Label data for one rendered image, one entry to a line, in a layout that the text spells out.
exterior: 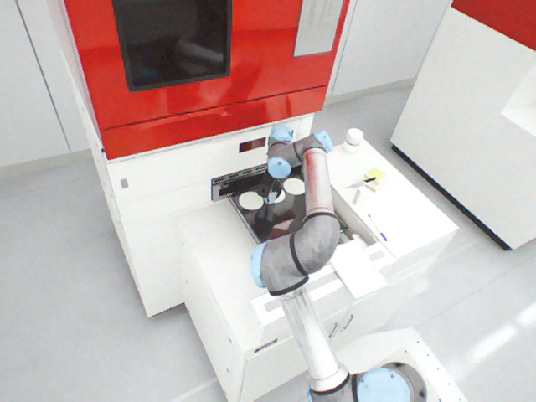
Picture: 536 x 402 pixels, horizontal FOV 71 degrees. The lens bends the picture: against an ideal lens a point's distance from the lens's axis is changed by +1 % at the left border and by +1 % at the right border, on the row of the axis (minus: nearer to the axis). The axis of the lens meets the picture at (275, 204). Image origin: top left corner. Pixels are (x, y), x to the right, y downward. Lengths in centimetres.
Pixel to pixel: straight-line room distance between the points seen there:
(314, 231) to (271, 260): 13
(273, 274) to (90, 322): 153
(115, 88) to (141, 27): 17
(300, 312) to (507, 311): 206
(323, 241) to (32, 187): 247
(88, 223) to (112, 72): 176
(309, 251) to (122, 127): 64
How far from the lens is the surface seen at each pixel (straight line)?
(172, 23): 108
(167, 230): 164
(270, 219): 148
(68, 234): 272
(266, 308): 120
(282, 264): 94
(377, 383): 107
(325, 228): 94
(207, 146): 139
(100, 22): 104
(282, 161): 120
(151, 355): 219
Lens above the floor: 202
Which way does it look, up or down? 47 degrees down
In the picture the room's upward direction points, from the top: 11 degrees clockwise
